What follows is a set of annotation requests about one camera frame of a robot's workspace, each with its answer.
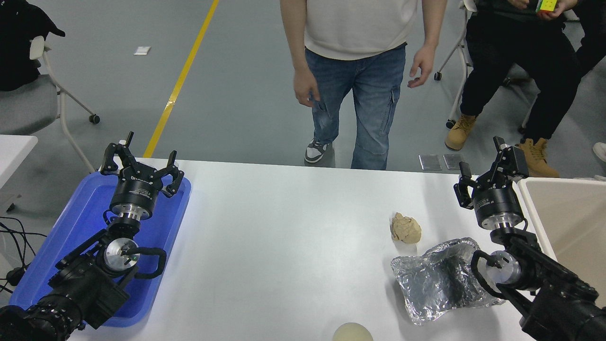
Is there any person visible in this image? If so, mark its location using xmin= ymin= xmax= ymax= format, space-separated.
xmin=279 ymin=0 xmax=448 ymax=170
xmin=445 ymin=0 xmax=606 ymax=178

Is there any large pale bin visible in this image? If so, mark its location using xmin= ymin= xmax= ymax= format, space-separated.
xmin=517 ymin=177 xmax=606 ymax=308

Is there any black garment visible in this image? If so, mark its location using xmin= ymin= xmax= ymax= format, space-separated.
xmin=0 ymin=0 xmax=66 ymax=92

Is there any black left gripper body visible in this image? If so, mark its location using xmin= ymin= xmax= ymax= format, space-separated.
xmin=110 ymin=170 xmax=164 ymax=213

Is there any crumpled tan paper ball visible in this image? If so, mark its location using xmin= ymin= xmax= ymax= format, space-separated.
xmin=390 ymin=212 xmax=422 ymax=244

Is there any person's left hand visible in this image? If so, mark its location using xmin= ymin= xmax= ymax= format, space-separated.
xmin=537 ymin=0 xmax=579 ymax=20
xmin=408 ymin=46 xmax=437 ymax=89

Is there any black cable tangle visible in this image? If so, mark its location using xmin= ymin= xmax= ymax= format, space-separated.
xmin=0 ymin=217 xmax=48 ymax=294

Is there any small white table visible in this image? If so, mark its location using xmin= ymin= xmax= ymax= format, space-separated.
xmin=0 ymin=135 xmax=38 ymax=211

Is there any blue plastic tray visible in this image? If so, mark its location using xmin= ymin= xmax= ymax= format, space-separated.
xmin=9 ymin=171 xmax=192 ymax=328

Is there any white framed chair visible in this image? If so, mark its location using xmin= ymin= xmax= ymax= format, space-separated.
xmin=434 ymin=0 xmax=476 ymax=129

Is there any white paper cup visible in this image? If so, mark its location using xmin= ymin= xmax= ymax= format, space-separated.
xmin=332 ymin=323 xmax=374 ymax=341

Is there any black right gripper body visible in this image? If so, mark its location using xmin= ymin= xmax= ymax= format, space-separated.
xmin=471 ymin=178 xmax=525 ymax=227

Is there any crumpled silver foil tray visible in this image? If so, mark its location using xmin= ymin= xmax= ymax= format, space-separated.
xmin=391 ymin=237 xmax=505 ymax=325

